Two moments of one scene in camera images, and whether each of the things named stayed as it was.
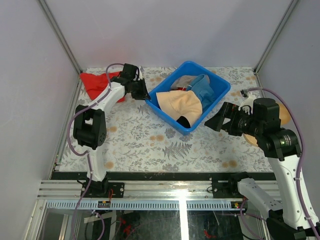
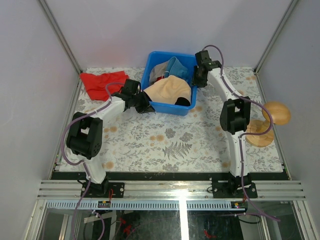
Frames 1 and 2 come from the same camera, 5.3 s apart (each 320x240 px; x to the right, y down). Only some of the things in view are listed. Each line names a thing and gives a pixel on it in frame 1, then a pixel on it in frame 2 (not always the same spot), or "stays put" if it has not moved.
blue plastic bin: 220,87 -> 188,60
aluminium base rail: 153,190 stays put
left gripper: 142,94 -> 146,106
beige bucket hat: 180,103 -> 168,90
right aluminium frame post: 290,8 stays put
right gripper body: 241,121 -> 197,80
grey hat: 181,83 -> 157,71
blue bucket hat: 200,87 -> 174,67
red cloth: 95,84 stays put
